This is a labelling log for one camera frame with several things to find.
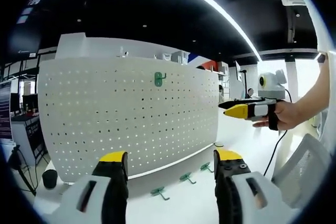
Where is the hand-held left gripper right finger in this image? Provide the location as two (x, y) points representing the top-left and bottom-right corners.
(213, 148), (300, 224)

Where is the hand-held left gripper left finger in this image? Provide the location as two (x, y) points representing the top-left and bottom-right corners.
(56, 151), (129, 224)

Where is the green hook assembly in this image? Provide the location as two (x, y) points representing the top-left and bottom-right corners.
(201, 163), (215, 174)
(154, 71), (168, 88)
(180, 172), (197, 184)
(150, 186), (171, 200)

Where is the white perforated mounting plate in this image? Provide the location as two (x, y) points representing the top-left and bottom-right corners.
(36, 56), (226, 186)

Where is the person's right hand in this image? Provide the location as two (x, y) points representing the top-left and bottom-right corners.
(251, 100), (305, 132)

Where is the black tripod stand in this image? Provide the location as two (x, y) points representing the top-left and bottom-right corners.
(237, 69), (250, 99)

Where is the black cylindrical speaker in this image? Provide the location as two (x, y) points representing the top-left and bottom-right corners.
(41, 170), (58, 189)

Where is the white mesh office chair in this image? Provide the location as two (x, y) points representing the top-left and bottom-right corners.
(271, 133), (332, 209)

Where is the black laptop stand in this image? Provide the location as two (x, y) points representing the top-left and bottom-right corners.
(7, 144), (37, 197)

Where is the long ceiling light strip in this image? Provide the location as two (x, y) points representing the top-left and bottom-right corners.
(154, 0), (263, 62)

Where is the white laptop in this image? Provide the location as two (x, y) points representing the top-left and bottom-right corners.
(0, 82), (14, 143)

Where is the large dark hanging display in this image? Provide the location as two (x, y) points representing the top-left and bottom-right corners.
(10, 0), (44, 53)

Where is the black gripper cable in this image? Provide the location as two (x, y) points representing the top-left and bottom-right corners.
(263, 89), (292, 177)

